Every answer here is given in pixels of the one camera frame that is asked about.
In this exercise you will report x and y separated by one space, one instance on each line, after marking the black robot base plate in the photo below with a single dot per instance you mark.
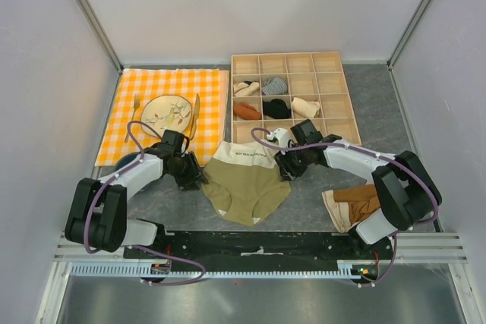
244 251

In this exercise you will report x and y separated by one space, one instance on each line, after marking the rolled beige black underwear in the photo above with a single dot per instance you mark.
245 88

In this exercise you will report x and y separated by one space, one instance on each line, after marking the gold knife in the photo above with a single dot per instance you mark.
196 112

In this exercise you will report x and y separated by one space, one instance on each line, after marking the rolled cream underwear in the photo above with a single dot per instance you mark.
307 109

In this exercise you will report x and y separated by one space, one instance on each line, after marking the right aluminium frame post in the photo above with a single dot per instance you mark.
413 23

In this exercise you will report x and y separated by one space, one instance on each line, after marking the floral ceramic plate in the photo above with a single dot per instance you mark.
168 112

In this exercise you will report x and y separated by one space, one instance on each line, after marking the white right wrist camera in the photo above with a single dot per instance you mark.
280 137

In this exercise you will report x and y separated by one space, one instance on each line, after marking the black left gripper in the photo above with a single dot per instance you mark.
195 173

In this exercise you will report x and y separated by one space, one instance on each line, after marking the left aluminium frame post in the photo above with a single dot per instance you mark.
92 19

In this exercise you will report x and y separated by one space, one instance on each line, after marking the rolled grey striped underwear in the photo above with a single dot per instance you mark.
274 86

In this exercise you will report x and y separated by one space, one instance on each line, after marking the brown orange underwear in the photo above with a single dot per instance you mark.
355 204

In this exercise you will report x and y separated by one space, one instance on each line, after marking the aluminium frame post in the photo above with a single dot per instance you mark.
413 23
92 19

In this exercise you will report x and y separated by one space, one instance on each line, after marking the olive green white-band underwear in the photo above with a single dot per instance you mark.
243 183

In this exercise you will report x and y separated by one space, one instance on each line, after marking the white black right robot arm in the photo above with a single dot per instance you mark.
406 193

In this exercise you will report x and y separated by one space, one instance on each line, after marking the gold fork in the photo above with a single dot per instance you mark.
135 106

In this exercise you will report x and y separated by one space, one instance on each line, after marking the blue ceramic bowl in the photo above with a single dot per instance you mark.
126 160

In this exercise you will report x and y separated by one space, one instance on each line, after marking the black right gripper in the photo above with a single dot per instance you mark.
285 170

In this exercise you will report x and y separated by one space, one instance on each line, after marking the grey slotted cable duct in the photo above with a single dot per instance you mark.
149 271

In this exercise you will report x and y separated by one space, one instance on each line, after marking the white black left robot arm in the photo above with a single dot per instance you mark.
98 218

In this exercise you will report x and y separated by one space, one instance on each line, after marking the rolled rust orange underwear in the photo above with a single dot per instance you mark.
246 111

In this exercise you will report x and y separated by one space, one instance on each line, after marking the wooden compartment organizer box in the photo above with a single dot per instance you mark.
312 76

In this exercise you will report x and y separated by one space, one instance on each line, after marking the beige cream underwear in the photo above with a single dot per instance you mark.
336 212

